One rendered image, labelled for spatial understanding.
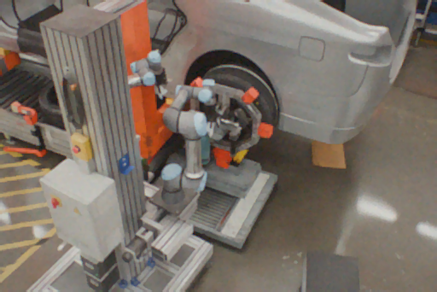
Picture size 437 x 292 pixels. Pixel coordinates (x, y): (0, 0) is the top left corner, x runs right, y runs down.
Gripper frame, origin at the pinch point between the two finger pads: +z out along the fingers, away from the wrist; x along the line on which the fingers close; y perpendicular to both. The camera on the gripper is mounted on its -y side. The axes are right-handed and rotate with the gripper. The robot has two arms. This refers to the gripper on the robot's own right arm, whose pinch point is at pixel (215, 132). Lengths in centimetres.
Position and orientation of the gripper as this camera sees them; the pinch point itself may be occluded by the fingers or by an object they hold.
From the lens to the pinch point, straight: 304.7
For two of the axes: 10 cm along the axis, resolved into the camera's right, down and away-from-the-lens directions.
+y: -9.4, -0.8, 3.4
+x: -3.4, 4.1, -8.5
